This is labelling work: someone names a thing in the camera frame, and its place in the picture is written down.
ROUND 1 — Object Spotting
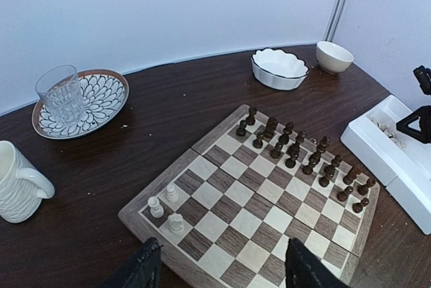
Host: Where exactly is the cream round bowl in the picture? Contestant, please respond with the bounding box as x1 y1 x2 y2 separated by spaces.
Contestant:
316 41 354 74

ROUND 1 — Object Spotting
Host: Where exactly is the dark chess pawn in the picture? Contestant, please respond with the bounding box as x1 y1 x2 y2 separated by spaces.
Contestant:
236 120 247 137

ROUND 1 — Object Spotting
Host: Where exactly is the patterned brown rim plate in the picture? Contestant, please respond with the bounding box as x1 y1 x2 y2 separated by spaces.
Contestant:
32 65 129 140

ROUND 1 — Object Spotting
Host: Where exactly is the wooden chess board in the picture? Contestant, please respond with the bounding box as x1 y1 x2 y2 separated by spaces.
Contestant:
119 105 374 287

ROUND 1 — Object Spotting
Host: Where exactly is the dark chess piece corner rook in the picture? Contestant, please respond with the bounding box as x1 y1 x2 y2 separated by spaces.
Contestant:
245 106 257 126

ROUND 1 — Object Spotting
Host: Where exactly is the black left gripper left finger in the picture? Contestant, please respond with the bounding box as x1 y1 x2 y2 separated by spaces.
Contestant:
98 237 162 288

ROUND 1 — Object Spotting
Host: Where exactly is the pile of white chess pieces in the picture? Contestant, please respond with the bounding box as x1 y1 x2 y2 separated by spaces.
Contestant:
370 116 407 149

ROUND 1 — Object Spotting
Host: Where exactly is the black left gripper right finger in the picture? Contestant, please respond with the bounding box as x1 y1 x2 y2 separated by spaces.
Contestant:
285 238 348 288

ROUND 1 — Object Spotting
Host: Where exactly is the clear drinking glass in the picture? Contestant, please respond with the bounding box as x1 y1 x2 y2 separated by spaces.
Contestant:
35 65 85 125

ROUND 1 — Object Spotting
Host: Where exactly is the dark chess pieces row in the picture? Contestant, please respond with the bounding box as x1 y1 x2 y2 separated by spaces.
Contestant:
240 119 380 223

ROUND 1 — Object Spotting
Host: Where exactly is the white scalloped bowl black rim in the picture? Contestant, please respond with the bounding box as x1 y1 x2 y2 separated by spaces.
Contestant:
251 48 309 91

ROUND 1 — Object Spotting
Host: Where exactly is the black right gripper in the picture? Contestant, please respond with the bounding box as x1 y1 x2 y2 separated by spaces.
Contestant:
396 65 430 143

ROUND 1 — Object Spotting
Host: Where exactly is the white plastic divided tray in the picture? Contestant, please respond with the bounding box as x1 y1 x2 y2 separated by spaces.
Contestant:
341 95 430 235

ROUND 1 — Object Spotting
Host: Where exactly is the cream ceramic mug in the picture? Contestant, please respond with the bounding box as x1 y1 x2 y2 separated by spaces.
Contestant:
1 141 55 223

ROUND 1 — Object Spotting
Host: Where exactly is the right aluminium frame post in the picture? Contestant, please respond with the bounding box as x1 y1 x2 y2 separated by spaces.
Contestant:
323 0 347 42

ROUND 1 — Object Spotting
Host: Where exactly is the white chess rook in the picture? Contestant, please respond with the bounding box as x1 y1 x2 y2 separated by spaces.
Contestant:
147 196 164 219

